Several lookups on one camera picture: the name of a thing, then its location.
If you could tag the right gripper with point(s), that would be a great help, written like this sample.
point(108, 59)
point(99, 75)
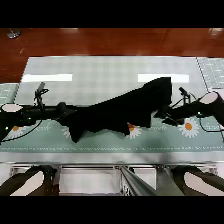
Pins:
point(168, 118)

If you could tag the black garment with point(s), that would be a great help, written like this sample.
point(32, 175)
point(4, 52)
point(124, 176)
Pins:
point(133, 103)

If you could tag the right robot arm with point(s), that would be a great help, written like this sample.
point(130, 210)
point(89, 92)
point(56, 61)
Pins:
point(206, 108)

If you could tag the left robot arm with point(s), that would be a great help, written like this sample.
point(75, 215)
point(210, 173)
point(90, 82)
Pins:
point(23, 116)

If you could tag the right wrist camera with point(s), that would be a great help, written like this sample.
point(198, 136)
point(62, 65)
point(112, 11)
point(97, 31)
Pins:
point(184, 91)

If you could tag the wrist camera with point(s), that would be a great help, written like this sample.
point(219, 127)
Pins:
point(40, 90)
point(184, 91)

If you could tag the silver frame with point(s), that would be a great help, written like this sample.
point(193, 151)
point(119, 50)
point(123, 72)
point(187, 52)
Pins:
point(140, 186)

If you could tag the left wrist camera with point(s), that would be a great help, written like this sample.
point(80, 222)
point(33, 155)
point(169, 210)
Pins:
point(40, 90)

